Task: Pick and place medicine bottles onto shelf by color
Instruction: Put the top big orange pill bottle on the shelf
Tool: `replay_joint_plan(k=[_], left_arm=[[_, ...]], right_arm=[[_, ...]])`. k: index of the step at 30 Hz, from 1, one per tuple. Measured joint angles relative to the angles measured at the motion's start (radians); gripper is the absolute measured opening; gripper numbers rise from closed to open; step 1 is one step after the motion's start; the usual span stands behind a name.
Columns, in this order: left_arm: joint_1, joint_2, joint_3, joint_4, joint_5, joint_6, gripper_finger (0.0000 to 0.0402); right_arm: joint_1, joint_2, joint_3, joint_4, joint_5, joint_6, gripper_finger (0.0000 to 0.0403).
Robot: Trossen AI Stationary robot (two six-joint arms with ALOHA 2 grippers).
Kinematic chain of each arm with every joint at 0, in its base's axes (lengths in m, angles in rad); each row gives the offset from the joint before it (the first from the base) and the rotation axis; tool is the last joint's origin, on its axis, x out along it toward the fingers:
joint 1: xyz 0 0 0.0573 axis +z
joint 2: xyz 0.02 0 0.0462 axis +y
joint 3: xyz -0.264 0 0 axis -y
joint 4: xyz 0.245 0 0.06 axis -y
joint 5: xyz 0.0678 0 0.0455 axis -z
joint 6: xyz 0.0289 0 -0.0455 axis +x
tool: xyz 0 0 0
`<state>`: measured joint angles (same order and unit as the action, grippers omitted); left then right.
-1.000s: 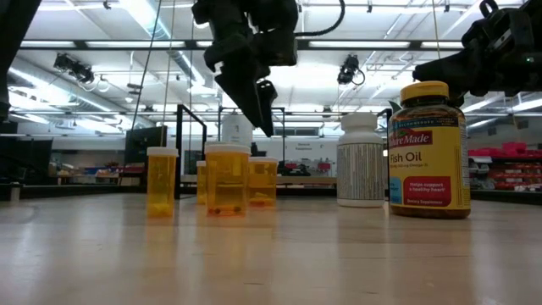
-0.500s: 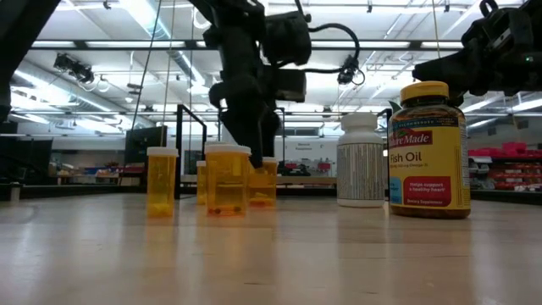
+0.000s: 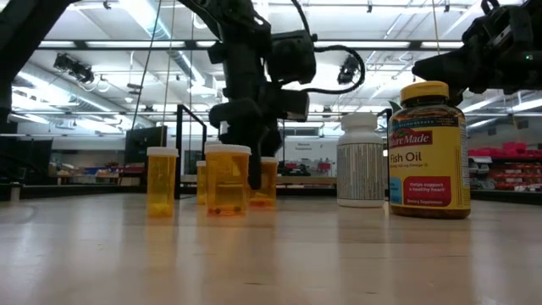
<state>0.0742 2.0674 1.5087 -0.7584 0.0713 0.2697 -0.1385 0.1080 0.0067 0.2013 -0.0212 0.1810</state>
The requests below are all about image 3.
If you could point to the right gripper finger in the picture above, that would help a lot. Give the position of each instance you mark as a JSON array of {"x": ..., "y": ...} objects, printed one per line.
[
  {"x": 456, "y": 95},
  {"x": 444, "y": 68}
]

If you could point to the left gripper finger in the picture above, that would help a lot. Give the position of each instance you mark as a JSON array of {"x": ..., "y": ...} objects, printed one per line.
[
  {"x": 272, "y": 142},
  {"x": 255, "y": 169}
]

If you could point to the large orange pill bottle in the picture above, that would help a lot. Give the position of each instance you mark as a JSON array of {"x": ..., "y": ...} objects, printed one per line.
[
  {"x": 269, "y": 182},
  {"x": 228, "y": 182}
]

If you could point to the small orange pill bottle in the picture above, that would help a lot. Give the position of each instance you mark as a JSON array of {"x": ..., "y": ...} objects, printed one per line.
[
  {"x": 162, "y": 182},
  {"x": 201, "y": 182}
]

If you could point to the fish oil bottle yellow lid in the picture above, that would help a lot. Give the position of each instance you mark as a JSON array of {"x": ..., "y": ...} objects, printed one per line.
[{"x": 427, "y": 169}]

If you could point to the white medicine bottle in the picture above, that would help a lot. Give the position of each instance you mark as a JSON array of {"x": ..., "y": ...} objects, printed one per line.
[{"x": 361, "y": 169}]

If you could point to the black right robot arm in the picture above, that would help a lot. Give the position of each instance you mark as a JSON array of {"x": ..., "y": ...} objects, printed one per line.
[{"x": 531, "y": 38}]

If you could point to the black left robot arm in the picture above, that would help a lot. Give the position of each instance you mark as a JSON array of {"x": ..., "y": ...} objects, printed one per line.
[{"x": 241, "y": 25}]

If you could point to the red storage shelves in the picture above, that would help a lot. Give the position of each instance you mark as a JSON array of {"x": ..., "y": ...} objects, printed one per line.
[{"x": 512, "y": 163}]

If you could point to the black ceiling mounted device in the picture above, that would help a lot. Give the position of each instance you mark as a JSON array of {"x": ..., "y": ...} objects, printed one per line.
[
  {"x": 348, "y": 70},
  {"x": 74, "y": 68}
]

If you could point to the black monitor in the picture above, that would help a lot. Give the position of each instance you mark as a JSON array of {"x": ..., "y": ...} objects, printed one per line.
[{"x": 144, "y": 144}]

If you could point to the cluttered workbench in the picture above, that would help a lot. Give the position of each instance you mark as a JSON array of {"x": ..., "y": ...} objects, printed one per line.
[{"x": 93, "y": 171}]

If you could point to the black cabinet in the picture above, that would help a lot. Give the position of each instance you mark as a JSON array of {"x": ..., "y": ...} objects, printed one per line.
[{"x": 25, "y": 161}]

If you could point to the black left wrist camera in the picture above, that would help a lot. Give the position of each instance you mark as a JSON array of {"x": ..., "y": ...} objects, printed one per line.
[{"x": 292, "y": 57}]

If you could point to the black aluminium table frame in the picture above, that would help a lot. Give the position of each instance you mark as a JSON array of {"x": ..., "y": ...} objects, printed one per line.
[{"x": 84, "y": 191}]

